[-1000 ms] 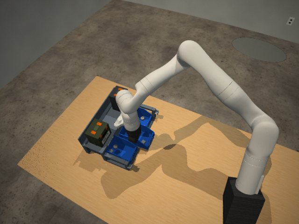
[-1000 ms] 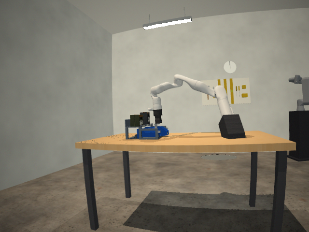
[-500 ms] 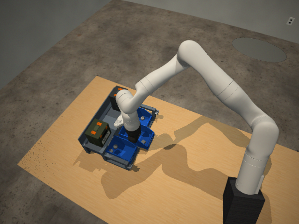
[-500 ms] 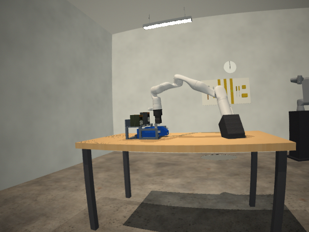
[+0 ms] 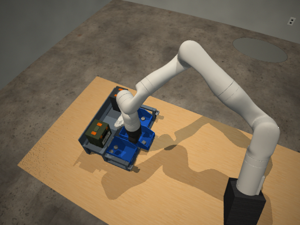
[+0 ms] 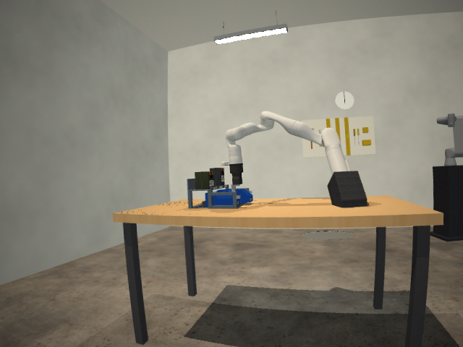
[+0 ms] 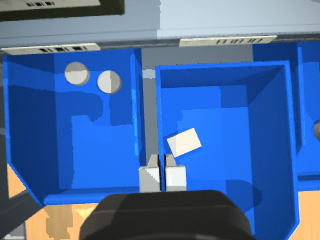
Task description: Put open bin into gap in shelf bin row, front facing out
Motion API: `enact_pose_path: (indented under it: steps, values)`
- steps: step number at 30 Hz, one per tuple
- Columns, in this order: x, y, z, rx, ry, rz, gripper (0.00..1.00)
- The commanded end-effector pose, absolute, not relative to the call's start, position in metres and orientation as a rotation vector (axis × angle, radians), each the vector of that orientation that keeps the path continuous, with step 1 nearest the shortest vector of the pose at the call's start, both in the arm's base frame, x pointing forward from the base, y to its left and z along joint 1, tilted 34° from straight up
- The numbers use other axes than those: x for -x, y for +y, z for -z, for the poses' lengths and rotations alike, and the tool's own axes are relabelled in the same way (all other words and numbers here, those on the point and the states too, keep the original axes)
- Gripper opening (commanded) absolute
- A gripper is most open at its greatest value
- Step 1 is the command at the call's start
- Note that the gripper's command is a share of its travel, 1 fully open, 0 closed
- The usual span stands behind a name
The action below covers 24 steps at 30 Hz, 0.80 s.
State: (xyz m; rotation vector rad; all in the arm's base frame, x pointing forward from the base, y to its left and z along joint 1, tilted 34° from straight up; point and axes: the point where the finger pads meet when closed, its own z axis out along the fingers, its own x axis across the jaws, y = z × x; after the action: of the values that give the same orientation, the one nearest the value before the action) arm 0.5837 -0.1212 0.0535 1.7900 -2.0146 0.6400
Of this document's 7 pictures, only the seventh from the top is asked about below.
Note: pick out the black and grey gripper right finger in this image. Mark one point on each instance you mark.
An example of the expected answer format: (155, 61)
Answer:
(174, 175)

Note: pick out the blue bin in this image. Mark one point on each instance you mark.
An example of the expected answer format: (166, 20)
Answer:
(63, 138)
(242, 113)
(305, 101)

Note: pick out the grey metal block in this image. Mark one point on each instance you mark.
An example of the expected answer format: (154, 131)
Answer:
(183, 142)

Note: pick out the grey round disc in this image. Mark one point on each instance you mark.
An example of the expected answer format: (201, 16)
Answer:
(76, 73)
(317, 130)
(109, 82)

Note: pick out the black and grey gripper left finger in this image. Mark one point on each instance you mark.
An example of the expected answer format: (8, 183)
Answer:
(150, 176)

